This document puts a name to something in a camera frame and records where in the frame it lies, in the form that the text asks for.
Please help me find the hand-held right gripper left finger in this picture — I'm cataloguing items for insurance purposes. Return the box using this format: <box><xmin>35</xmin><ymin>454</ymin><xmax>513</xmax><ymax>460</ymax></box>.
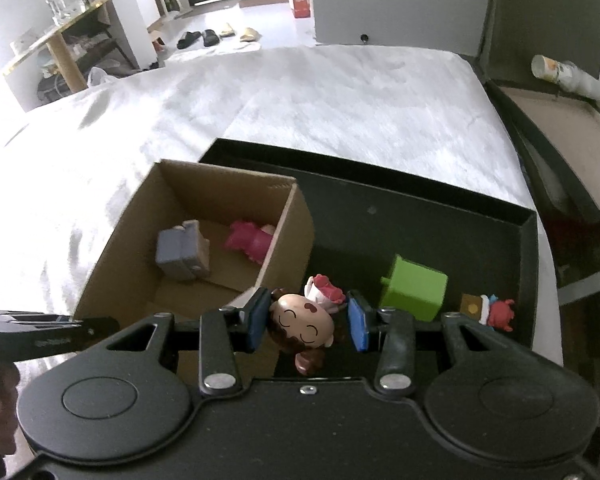
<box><xmin>75</xmin><ymin>287</ymin><xmax>273</xmax><ymax>397</ymax></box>

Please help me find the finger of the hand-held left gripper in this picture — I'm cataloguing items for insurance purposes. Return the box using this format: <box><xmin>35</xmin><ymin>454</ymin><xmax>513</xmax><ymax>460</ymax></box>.
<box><xmin>75</xmin><ymin>315</ymin><xmax>121</xmax><ymax>353</ymax></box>

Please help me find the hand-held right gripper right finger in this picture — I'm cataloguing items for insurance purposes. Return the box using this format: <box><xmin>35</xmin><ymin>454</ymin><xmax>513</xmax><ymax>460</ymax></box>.
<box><xmin>347</xmin><ymin>289</ymin><xmax>568</xmax><ymax>397</ymax></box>

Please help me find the brown-haired girl figurine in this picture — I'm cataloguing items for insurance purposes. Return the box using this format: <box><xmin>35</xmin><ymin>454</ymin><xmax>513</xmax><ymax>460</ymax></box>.
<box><xmin>265</xmin><ymin>274</ymin><xmax>349</xmax><ymax>377</ymax></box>

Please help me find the magenta pig figurine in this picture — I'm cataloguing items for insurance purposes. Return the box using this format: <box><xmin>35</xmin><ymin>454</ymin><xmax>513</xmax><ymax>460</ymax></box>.
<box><xmin>223</xmin><ymin>219</ymin><xmax>276</xmax><ymax>264</ymax></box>

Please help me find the brown cardboard box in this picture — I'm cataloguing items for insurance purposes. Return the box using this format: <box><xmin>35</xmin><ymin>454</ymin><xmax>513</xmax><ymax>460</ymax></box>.
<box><xmin>72</xmin><ymin>159</ymin><xmax>316</xmax><ymax>378</ymax></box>

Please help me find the grey purple block toy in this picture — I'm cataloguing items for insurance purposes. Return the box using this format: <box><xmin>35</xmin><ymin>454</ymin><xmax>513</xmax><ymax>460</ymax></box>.
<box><xmin>155</xmin><ymin>220</ymin><xmax>212</xmax><ymax>282</ymax></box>

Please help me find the black tray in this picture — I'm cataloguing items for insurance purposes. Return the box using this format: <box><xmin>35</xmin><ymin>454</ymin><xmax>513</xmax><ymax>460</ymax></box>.
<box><xmin>198</xmin><ymin>137</ymin><xmax>539</xmax><ymax>378</ymax></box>

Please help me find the green cube toy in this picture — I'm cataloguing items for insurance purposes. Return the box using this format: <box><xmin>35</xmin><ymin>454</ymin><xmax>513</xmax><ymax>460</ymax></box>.
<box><xmin>380</xmin><ymin>254</ymin><xmax>450</xmax><ymax>322</ymax></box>

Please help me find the red crab toy figure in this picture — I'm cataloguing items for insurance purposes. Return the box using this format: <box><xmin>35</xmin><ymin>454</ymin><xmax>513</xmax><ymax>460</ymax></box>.
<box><xmin>459</xmin><ymin>293</ymin><xmax>516</xmax><ymax>334</ymax></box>

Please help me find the white blanket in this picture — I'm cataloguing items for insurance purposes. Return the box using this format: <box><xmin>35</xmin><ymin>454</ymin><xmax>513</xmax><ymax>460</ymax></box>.
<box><xmin>0</xmin><ymin>45</ymin><xmax>566</xmax><ymax>396</ymax></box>

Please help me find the white plastic bag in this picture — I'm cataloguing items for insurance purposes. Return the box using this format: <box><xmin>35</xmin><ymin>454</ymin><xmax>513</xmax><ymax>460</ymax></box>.
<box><xmin>87</xmin><ymin>66</ymin><xmax>117</xmax><ymax>89</ymax></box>

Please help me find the white floor cloth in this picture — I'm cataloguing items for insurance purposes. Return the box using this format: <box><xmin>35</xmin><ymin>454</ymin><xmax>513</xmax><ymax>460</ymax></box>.
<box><xmin>162</xmin><ymin>40</ymin><xmax>264</xmax><ymax>69</ymax></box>

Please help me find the round gold-edged table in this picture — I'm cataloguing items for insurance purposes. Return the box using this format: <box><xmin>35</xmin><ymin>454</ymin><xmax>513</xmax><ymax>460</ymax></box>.
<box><xmin>2</xmin><ymin>0</ymin><xmax>139</xmax><ymax>111</ymax></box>

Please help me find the yellow-capped spray can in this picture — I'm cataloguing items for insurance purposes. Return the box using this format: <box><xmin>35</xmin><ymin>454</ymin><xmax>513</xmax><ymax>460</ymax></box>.
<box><xmin>531</xmin><ymin>54</ymin><xmax>600</xmax><ymax>106</ymax></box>

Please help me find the dark green chair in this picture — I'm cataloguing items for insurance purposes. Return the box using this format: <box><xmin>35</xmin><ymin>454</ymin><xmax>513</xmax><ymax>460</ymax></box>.
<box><xmin>472</xmin><ymin>0</ymin><xmax>600</xmax><ymax>306</ymax></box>

